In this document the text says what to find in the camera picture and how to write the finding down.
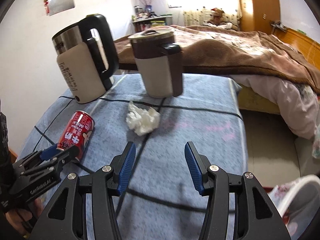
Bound white tissue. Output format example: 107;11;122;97
126;101;161;137

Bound white trash bin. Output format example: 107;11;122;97
268;174;319;239

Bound left hand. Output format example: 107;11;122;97
5;198;43;236

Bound blue patterned tablecloth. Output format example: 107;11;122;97
20;74;248;239

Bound white steel electric kettle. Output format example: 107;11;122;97
52;14;119;104

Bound white brown lidded mug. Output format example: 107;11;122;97
129;28;183;98

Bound green plastic bag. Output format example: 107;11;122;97
312;125;320;159

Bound brown blanket bed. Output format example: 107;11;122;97
114;25;319;139

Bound cluttered side shelf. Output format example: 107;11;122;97
132;5;173;33

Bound brown teddy bear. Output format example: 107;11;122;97
207;8;225;25

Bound wooden headboard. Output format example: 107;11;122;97
274;28;320;69

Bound blue floral curtain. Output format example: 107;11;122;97
167;0;242;26

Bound wooden wardrobe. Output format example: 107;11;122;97
240;0;280;34

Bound black kettle power cable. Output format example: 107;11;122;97
32;97;208;221

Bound silver wall picture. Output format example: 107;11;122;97
44;0;75;16

